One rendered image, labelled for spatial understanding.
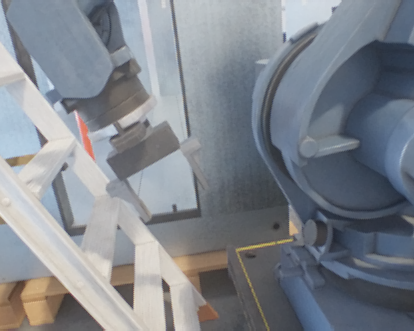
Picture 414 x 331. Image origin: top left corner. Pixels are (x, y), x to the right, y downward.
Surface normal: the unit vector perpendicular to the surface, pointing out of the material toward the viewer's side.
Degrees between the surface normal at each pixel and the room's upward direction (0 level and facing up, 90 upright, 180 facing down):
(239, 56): 90
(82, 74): 90
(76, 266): 88
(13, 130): 90
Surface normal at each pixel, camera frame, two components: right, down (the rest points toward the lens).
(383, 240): -0.56, 0.34
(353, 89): 0.14, 0.32
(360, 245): -0.72, 0.31
